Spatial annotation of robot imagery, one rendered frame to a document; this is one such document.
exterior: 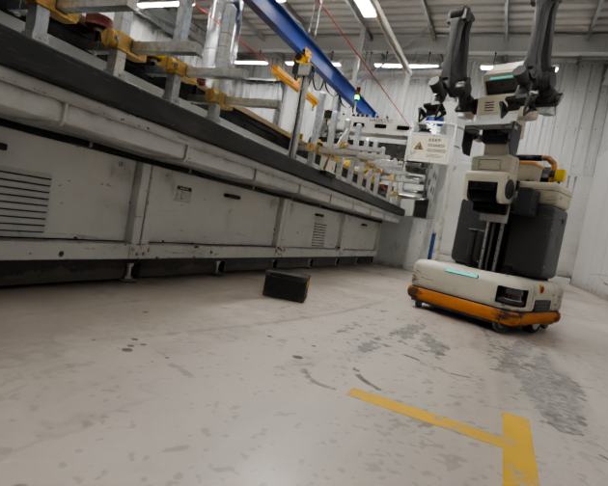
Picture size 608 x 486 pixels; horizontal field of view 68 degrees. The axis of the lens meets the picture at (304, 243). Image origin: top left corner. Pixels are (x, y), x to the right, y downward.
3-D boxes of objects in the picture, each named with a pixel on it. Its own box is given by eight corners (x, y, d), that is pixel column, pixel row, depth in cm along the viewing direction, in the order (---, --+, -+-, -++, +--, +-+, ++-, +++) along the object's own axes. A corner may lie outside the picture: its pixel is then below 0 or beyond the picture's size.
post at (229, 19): (217, 125, 182) (237, 7, 179) (212, 123, 178) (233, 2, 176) (210, 125, 183) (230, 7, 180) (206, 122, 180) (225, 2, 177)
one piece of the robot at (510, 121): (470, 157, 251) (478, 120, 250) (520, 158, 230) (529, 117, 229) (456, 151, 240) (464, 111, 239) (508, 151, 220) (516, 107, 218)
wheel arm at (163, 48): (201, 59, 129) (203, 44, 129) (193, 54, 126) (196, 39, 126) (94, 57, 146) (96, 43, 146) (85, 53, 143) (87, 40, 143)
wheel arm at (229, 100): (279, 112, 175) (281, 100, 174) (275, 109, 172) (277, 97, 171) (191, 105, 192) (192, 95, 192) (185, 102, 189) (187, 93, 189)
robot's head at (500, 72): (497, 90, 251) (493, 63, 244) (536, 86, 236) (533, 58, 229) (485, 101, 245) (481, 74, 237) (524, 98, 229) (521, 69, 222)
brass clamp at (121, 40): (147, 63, 141) (150, 46, 141) (113, 44, 129) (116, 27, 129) (132, 62, 144) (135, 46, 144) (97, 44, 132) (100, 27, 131)
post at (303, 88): (296, 160, 249) (310, 79, 247) (292, 158, 245) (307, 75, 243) (289, 159, 251) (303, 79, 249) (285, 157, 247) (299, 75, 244)
